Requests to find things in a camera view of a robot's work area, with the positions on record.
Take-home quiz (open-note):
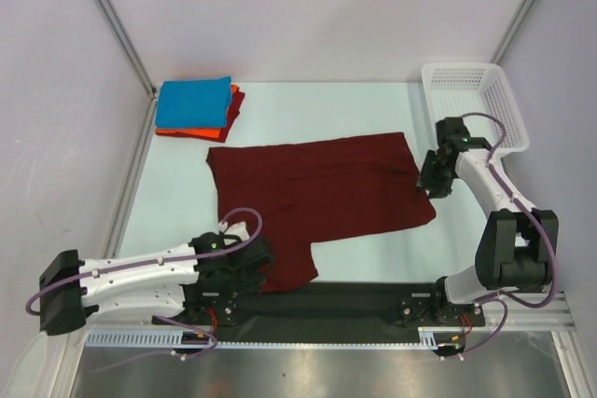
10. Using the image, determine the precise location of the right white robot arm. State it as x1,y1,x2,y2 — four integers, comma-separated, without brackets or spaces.
417,117,559,324

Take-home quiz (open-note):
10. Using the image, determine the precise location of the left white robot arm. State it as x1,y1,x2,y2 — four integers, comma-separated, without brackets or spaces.
26,227,274,336

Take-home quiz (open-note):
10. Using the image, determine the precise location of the white plastic basket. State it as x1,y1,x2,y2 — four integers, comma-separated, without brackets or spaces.
421,62,530,158

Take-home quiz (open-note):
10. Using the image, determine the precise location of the folded orange t shirt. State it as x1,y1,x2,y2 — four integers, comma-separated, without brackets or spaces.
154,84,240,142

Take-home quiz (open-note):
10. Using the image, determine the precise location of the folded blue t shirt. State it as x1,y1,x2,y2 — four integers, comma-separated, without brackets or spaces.
156,76,232,130

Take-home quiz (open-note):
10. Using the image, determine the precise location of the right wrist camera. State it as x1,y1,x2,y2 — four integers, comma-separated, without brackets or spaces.
436,117,470,144

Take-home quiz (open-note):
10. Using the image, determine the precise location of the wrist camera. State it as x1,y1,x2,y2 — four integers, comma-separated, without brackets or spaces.
436,117,470,144
217,221,250,241

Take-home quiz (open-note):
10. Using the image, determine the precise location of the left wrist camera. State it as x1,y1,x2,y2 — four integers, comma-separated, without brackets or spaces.
217,221,250,241

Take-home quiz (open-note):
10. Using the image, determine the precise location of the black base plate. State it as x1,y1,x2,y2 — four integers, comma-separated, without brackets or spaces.
151,278,507,346

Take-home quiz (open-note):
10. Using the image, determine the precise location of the white slotted cable duct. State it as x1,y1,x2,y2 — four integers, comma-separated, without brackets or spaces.
85,328,465,351

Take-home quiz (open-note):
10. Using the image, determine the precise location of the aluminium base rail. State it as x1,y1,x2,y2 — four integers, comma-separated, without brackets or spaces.
64,290,577,332

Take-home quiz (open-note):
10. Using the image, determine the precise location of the right aluminium frame post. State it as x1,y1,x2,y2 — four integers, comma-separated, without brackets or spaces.
491,0,539,65

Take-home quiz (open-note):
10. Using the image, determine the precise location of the aluminium frame post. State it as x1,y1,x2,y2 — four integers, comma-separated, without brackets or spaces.
69,0,158,101
491,0,539,65

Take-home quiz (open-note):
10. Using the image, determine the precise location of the left aluminium frame post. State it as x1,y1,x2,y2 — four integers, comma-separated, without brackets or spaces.
69,0,158,101

